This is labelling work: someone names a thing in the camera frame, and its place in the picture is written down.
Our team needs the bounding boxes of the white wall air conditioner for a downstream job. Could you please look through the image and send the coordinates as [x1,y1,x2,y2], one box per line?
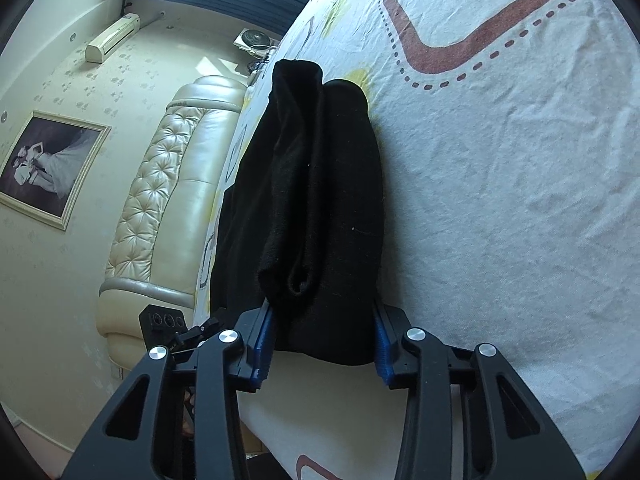
[85,12,142,64]

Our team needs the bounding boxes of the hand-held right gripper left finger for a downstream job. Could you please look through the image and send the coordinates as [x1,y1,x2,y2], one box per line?
[60,307,276,480]

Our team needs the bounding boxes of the white square fan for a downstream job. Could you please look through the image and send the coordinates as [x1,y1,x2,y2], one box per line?
[233,28,273,56]

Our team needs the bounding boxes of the framed wall photo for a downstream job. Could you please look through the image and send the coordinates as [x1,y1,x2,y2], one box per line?
[0,109,112,232]

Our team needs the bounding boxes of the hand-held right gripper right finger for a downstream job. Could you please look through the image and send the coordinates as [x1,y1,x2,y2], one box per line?
[371,300,586,480]

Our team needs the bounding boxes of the black pants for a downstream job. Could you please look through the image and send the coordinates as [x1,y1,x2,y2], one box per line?
[209,58,386,368]

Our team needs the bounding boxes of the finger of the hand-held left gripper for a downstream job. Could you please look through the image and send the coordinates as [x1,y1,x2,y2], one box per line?
[175,316,221,352]

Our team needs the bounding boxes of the printed white bed sheet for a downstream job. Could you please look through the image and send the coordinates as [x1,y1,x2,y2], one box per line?
[192,0,633,480]

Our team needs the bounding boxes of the cream tufted leather headboard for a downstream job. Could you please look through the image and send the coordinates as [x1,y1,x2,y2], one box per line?
[96,74,249,363]

